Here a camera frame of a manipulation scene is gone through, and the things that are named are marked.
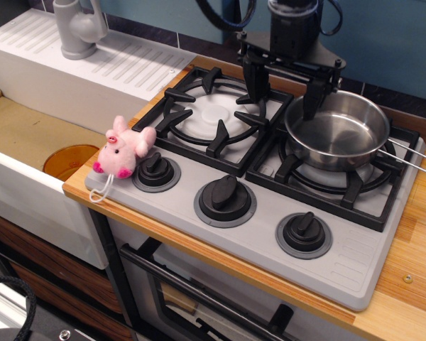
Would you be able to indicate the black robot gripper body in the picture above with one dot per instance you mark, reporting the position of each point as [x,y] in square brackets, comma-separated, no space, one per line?
[292,46]

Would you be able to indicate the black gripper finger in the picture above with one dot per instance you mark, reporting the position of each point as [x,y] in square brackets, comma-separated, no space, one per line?
[257,80]
[316,92]

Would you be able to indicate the stainless steel pan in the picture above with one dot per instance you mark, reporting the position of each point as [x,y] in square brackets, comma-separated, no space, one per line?
[346,133]

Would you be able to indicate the pink stuffed pig toy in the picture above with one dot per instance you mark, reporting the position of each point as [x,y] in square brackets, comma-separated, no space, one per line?
[118,159]

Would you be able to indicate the black middle stove knob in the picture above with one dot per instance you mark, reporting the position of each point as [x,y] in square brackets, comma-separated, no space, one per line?
[225,203]

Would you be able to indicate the black stove knob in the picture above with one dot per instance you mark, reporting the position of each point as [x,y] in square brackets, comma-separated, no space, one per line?
[225,203]
[156,174]
[304,236]

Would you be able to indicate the grey toy stove top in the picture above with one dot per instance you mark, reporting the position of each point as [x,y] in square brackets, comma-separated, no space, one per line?
[347,274]

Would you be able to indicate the black left stove knob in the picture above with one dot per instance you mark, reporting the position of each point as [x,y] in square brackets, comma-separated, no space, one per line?
[156,174]

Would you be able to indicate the black right stove knob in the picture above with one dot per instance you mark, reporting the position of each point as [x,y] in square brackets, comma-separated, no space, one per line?
[304,236]

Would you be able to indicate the black left burner grate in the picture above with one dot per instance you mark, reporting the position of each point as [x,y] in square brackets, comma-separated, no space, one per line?
[207,121]

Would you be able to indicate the black burner grate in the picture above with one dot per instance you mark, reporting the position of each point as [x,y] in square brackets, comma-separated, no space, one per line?
[373,196]
[207,121]

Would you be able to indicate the black right burner grate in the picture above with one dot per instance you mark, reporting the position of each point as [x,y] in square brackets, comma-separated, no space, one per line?
[373,196]

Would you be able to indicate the grey toy faucet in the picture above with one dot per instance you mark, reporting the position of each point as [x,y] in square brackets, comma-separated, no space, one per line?
[79,32]

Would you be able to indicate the white toy sink unit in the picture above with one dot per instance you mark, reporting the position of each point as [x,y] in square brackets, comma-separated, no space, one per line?
[48,102]

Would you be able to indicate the toy oven door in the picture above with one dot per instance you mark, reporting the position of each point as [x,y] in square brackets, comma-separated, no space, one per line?
[190,300]

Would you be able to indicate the wooden drawer cabinet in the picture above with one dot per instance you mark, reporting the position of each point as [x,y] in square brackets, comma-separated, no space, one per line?
[80,292]

